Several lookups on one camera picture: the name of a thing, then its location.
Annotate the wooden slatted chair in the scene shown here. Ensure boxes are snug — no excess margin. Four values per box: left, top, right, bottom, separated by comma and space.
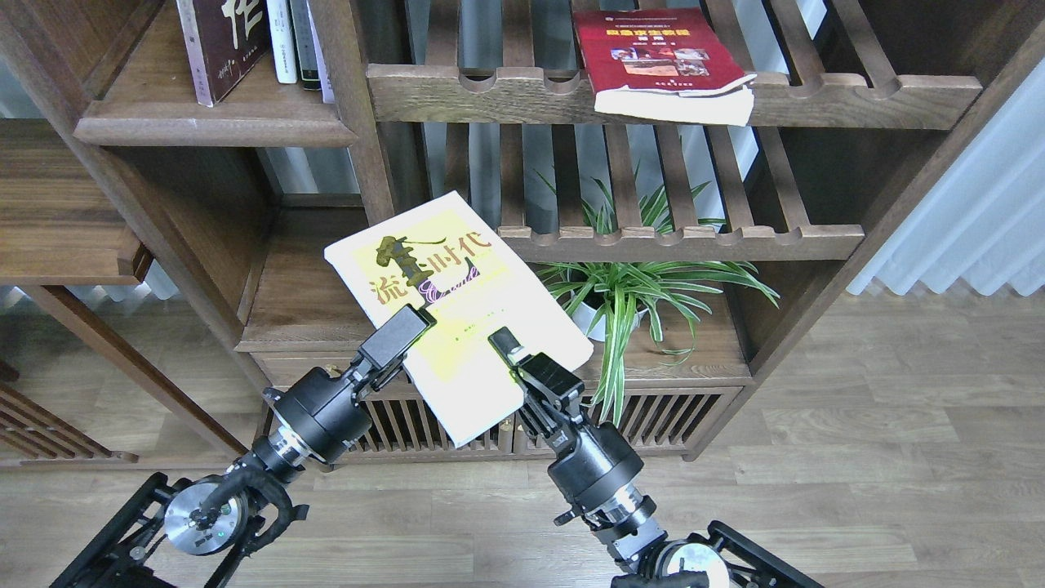
1, 361, 139, 466

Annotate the dark maroon book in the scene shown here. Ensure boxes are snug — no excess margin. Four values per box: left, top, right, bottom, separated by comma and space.
176, 1, 271, 107

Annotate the white curtain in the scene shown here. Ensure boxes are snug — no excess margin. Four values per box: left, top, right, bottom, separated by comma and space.
847, 63, 1044, 296

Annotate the thin white upright book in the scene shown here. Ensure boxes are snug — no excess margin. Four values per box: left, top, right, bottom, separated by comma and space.
306, 1, 336, 105

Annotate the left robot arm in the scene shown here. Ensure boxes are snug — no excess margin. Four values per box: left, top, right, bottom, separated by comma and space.
55, 305, 434, 587

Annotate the dark wooden bookshelf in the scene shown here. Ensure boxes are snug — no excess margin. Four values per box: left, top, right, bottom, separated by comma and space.
2, 1, 1043, 458

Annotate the red book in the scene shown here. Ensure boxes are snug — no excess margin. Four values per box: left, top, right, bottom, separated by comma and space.
572, 7, 754, 127

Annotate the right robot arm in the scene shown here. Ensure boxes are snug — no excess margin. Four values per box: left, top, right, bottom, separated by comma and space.
489, 328, 816, 587

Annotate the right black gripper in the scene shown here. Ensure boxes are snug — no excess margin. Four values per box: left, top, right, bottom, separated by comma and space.
487, 327, 646, 528

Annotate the yellow green book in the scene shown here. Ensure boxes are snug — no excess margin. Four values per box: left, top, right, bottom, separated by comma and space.
324, 191, 593, 447

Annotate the dark green upright book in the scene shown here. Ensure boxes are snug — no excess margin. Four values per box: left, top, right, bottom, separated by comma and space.
291, 0, 321, 91

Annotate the green spider plant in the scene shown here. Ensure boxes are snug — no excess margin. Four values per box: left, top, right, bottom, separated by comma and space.
531, 163, 781, 425

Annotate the white plant pot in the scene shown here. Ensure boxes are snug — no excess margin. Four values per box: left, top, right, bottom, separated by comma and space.
563, 279, 649, 349

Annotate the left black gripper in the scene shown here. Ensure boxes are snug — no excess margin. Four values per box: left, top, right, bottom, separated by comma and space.
261, 305, 434, 466

